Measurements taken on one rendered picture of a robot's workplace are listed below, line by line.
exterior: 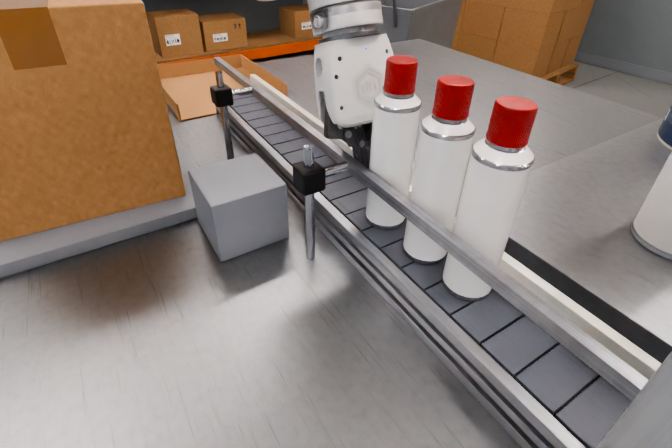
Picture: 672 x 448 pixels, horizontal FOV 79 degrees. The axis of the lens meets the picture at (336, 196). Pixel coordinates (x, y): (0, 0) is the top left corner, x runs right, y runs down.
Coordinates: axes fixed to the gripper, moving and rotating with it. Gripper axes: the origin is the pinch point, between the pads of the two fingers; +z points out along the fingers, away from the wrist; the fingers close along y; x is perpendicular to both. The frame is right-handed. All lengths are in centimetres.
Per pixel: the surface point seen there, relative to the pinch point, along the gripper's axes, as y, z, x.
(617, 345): 3.0, 13.7, -29.0
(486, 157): -2.0, -3.0, -20.9
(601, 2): 422, -31, 194
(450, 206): -0.1, 3.4, -14.3
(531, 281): 3.0, 10.8, -21.2
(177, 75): -6, -17, 79
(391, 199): -4.3, 2.1, -10.1
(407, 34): 135, -24, 146
